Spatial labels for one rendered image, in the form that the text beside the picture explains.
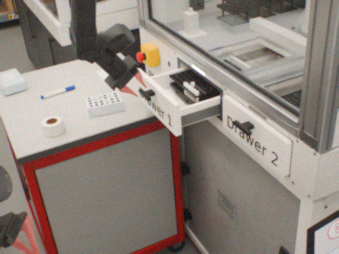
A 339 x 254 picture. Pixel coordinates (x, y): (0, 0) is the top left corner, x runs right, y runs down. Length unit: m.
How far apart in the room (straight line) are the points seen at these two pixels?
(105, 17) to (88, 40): 1.01
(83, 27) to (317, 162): 0.63
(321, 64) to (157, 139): 0.83
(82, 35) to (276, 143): 0.55
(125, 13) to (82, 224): 0.99
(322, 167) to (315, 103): 0.17
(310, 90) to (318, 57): 0.08
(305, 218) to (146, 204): 0.76
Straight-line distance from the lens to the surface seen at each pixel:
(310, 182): 1.17
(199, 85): 1.47
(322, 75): 1.02
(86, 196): 1.70
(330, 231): 0.83
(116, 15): 2.20
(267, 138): 1.22
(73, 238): 1.80
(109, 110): 1.63
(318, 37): 1.00
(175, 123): 1.34
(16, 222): 0.77
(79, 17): 1.12
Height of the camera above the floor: 1.58
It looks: 33 degrees down
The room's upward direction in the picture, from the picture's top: 5 degrees counter-clockwise
